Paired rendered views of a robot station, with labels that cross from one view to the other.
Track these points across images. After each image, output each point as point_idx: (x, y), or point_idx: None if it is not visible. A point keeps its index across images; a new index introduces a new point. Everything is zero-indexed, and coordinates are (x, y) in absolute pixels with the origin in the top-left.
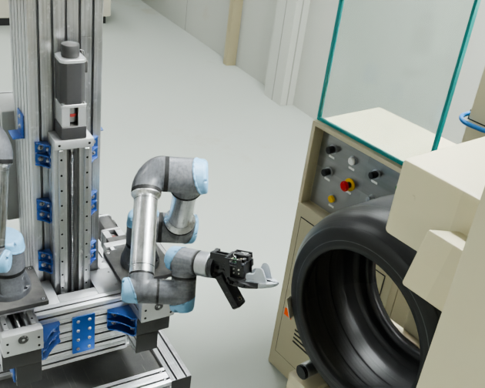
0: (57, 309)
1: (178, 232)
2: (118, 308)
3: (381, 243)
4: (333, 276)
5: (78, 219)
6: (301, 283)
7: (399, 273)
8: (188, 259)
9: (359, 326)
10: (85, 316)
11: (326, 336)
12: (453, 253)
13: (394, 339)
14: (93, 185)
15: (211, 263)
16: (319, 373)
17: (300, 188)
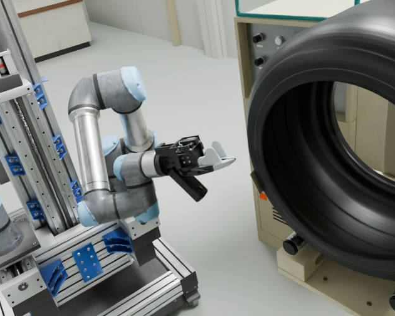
0: (54, 248)
1: (140, 149)
2: (111, 232)
3: (348, 52)
4: (294, 138)
5: (49, 163)
6: (260, 150)
7: (389, 81)
8: (136, 163)
9: (335, 183)
10: (83, 248)
11: (304, 202)
12: None
13: (379, 184)
14: (54, 131)
15: (158, 160)
16: (308, 243)
17: (241, 85)
